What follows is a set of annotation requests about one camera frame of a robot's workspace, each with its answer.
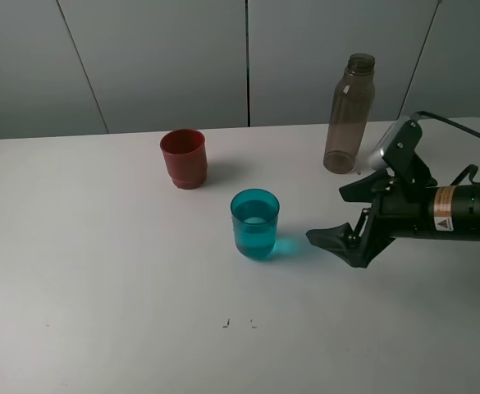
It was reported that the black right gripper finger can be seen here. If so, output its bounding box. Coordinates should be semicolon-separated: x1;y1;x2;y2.
306;223;365;267
339;170;395;203

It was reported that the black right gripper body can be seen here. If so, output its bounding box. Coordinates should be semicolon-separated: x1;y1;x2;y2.
354;154;437;268

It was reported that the smoky brown plastic bottle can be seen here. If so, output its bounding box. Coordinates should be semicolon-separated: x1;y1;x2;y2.
323;53;375;174

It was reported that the teal translucent plastic cup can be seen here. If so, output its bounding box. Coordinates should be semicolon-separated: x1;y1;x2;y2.
231;189;280;260

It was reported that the red plastic cup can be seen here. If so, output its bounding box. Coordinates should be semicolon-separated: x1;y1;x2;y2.
160;129;208;190

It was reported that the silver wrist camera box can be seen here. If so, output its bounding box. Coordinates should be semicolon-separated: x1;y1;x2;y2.
368;116;421;171

